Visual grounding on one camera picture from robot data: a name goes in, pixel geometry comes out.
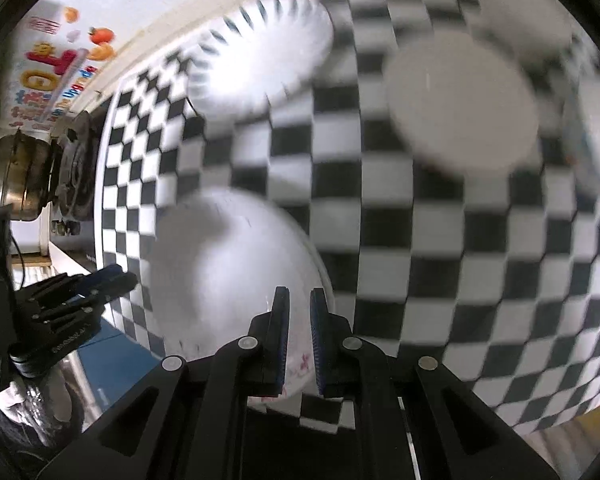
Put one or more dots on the metal pot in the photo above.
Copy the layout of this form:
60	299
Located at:
17	180

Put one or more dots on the black plastic bag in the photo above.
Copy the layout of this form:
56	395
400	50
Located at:
35	420

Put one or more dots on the white plate at top right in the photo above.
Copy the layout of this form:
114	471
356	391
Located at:
525	10

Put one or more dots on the colourful wall sticker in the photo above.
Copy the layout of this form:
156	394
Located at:
55	70

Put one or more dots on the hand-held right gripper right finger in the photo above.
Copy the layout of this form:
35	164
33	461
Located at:
317	347

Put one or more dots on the white plate blue petal pattern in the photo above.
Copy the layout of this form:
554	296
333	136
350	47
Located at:
460	100

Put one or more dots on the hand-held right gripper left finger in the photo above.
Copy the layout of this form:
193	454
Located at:
280	345

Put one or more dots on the white bowl dark rim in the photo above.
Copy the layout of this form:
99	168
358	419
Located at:
597	135

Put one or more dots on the black white checkered tablecloth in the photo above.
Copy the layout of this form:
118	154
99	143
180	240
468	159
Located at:
380	265

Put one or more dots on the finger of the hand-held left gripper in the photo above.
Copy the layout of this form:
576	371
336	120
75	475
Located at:
97	276
112	290

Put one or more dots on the large white plate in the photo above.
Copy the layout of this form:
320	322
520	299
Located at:
230	280

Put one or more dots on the black gas stove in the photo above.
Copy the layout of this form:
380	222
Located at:
77	170

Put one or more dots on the blue striped white plate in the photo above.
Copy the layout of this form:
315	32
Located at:
265	60

